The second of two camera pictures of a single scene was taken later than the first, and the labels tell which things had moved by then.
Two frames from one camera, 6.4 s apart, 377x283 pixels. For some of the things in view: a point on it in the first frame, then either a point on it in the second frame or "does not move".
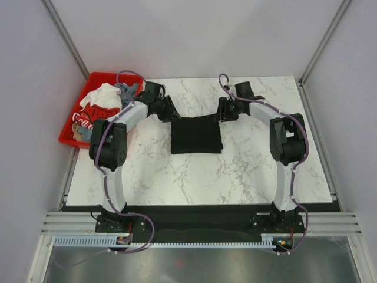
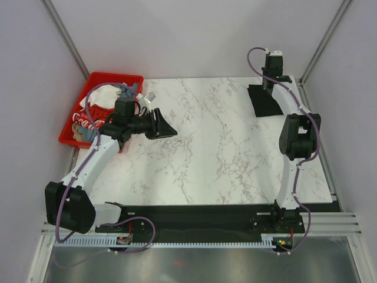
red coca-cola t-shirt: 86,117 does not move
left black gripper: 170,109 to 159,128
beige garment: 77,135 does not move
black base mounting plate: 199,223 does not move
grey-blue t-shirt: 128,92 does not move
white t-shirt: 105,95 does not move
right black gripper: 223,103 to 264,72
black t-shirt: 192,135 to 263,103
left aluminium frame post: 66,39 does not move
